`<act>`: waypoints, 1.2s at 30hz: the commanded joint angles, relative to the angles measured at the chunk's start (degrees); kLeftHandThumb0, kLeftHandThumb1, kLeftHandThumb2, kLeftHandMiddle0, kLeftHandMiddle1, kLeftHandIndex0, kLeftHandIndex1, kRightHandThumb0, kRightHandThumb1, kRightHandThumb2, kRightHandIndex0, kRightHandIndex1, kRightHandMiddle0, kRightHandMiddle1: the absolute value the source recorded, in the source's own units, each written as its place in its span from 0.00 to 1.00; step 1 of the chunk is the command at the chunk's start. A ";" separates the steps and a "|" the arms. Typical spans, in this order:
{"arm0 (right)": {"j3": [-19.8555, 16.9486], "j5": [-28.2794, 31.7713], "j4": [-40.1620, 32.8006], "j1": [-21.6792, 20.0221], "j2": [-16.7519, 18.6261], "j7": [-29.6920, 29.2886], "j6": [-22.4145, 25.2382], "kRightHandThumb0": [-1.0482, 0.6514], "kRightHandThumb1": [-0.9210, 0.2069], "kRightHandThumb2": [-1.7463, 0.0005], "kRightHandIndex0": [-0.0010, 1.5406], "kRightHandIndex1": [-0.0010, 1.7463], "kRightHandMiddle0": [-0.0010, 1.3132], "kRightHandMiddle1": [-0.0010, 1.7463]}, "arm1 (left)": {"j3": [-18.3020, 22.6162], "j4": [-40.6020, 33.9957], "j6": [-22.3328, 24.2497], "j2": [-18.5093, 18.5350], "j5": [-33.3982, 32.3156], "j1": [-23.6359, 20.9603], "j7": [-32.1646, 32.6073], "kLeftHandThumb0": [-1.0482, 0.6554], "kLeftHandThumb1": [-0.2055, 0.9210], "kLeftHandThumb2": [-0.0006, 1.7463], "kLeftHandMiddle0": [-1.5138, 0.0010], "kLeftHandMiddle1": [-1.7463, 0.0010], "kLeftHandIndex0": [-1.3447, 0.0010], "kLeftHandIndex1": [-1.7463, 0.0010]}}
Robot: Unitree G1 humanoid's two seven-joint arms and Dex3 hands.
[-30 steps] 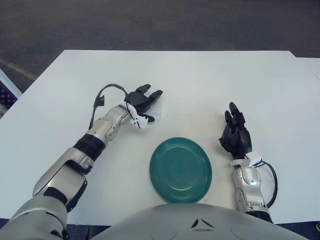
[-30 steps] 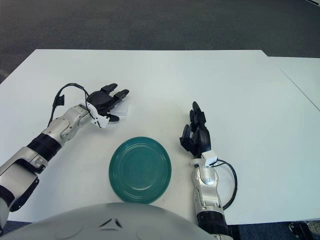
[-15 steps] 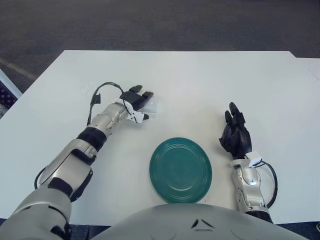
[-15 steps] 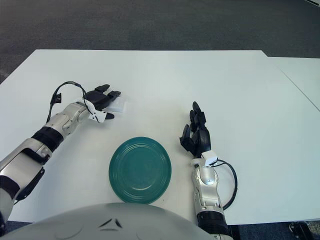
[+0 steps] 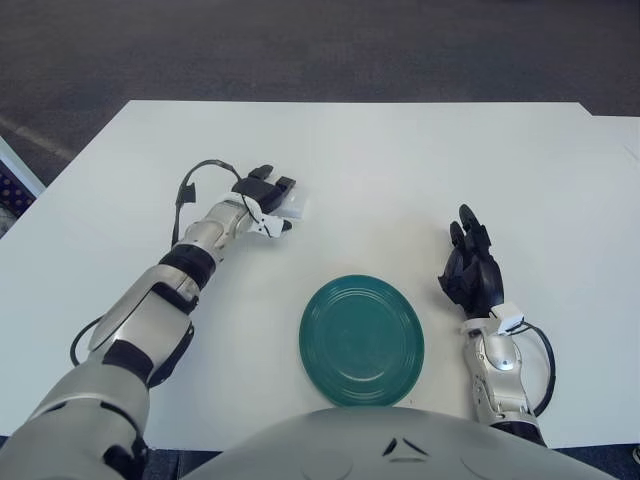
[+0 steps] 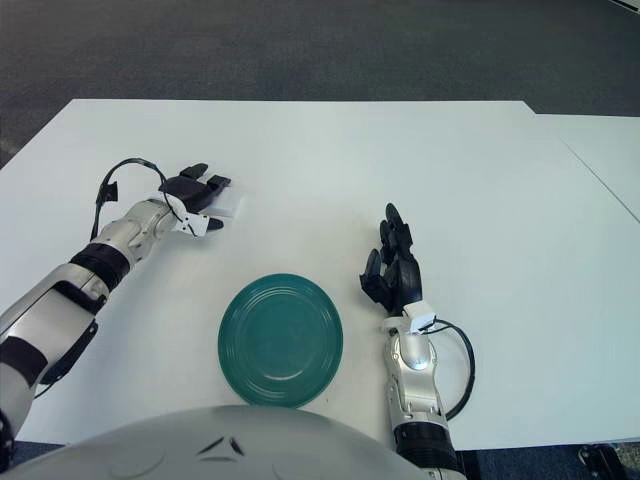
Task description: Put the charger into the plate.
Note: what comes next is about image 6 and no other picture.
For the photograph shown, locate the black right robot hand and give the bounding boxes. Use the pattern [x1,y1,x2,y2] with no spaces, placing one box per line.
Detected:
[358,202,425,316]

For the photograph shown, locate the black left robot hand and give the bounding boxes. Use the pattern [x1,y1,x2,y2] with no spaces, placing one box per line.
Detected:
[158,162,235,232]

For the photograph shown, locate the white square charger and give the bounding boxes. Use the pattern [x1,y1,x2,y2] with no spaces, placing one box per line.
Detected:
[202,192,247,220]

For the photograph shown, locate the green round plate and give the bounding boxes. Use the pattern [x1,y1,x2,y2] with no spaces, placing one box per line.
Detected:
[217,272,345,410]

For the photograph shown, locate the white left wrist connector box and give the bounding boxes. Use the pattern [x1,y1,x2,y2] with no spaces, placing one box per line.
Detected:
[175,213,210,237]

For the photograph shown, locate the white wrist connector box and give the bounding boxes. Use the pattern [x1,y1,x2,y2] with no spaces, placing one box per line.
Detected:
[403,301,437,334]
[175,213,210,237]

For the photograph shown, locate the white right wrist connector box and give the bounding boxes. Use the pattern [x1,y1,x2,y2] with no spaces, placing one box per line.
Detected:
[403,301,437,334]

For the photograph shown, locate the grey robot torso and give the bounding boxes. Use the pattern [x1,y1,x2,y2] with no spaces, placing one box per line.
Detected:
[0,404,426,480]

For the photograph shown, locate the black caster base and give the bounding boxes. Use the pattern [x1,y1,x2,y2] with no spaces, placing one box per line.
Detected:
[577,442,631,480]

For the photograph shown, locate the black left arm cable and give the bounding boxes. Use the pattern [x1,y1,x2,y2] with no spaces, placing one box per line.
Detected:
[89,158,189,241]

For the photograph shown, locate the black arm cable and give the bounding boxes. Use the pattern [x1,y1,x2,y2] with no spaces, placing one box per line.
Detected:
[89,158,189,241]
[429,319,476,420]

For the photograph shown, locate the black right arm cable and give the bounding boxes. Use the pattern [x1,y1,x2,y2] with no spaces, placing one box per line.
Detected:
[429,319,476,420]

